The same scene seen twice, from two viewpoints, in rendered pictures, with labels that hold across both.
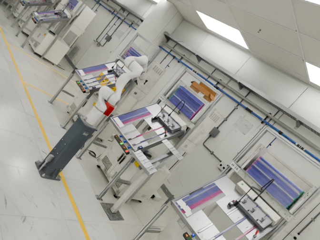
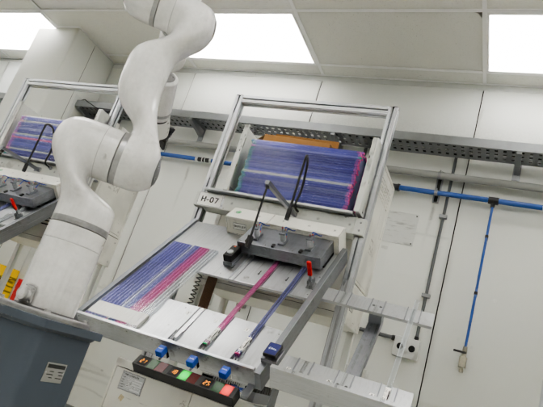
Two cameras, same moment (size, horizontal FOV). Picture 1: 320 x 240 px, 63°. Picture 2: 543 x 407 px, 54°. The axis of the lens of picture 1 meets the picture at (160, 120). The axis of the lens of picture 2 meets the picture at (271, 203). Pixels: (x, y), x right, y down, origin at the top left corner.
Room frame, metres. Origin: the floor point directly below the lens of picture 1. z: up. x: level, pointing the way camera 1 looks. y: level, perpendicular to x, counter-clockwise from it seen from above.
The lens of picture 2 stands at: (1.45, 0.46, 0.73)
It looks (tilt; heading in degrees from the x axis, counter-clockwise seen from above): 17 degrees up; 346
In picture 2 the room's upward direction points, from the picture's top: 18 degrees clockwise
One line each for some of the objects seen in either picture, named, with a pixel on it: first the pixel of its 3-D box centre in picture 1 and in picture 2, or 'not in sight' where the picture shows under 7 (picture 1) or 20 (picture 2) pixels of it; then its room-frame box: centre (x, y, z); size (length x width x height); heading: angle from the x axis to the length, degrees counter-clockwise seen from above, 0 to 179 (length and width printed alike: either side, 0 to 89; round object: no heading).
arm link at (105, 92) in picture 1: (104, 98); (86, 174); (2.64, 0.58, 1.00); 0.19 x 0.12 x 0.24; 86
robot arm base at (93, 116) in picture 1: (93, 115); (61, 271); (2.64, 0.55, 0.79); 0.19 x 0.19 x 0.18
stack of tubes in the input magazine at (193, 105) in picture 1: (187, 103); (300, 177); (3.50, -0.13, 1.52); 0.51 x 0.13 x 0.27; 50
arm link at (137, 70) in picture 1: (124, 83); (155, 87); (2.64, 0.52, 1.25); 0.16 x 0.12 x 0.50; 86
